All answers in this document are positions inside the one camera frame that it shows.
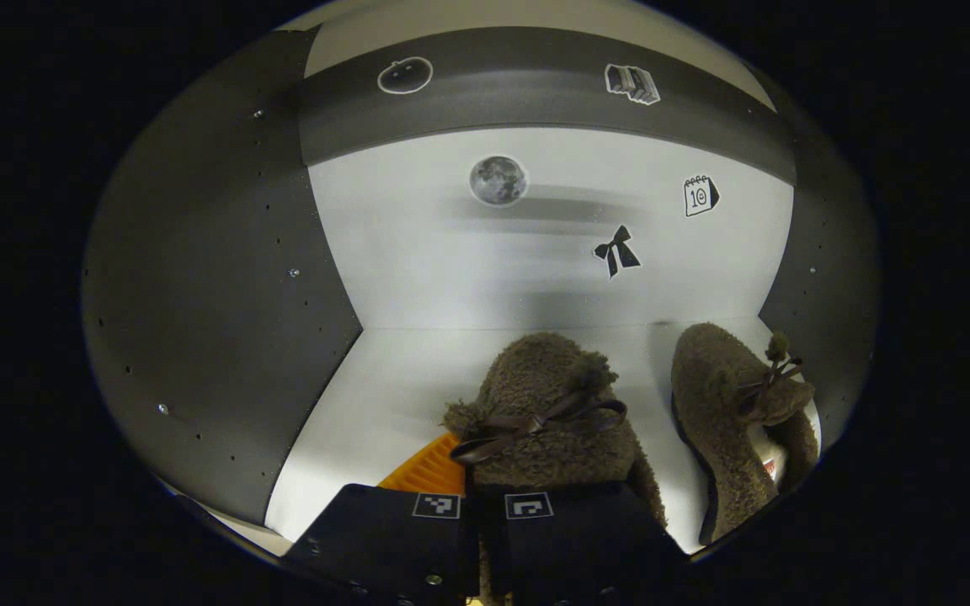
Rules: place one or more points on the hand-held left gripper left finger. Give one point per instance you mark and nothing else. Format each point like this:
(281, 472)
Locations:
(384, 539)

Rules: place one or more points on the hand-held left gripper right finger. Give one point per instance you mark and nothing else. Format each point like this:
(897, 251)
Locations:
(569, 539)

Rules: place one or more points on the brown fluffy shoe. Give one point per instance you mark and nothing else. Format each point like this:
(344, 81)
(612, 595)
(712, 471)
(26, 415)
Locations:
(721, 404)
(535, 379)

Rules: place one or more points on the grey shoe cabinet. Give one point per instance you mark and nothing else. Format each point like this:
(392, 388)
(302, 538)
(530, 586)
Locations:
(451, 278)

